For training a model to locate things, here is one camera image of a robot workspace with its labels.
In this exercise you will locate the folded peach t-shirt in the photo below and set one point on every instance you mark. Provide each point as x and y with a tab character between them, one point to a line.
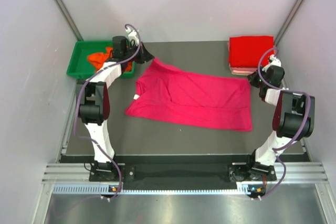
242	71

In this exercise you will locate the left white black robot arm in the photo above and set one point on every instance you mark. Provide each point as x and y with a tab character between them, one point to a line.
93	104

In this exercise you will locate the magenta pink t-shirt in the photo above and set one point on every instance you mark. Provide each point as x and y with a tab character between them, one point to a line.
168	94

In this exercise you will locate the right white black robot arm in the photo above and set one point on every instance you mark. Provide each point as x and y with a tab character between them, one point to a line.
293	119

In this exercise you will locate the aluminium frame rail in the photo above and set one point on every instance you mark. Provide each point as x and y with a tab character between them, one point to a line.
65	173

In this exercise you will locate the folded red t-shirt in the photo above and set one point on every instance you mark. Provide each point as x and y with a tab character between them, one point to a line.
246	51

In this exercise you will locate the orange t-shirt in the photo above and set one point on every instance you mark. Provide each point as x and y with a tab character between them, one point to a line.
97	59

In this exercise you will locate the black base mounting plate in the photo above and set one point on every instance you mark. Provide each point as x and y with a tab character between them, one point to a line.
179	169

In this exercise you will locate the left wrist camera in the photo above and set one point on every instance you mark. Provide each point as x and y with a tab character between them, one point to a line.
133	36

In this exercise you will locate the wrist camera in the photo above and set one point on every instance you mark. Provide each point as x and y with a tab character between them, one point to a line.
273	60
133	36

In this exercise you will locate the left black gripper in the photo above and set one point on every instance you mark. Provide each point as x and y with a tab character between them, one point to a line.
144	55

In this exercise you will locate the green plastic bin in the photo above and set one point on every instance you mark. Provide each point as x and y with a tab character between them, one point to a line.
79	67

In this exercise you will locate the slotted grey cable duct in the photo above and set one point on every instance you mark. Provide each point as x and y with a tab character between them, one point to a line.
107	189

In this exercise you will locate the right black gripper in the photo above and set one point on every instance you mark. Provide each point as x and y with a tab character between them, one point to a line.
252	78

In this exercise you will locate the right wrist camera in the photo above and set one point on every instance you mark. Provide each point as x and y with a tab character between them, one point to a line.
273	60

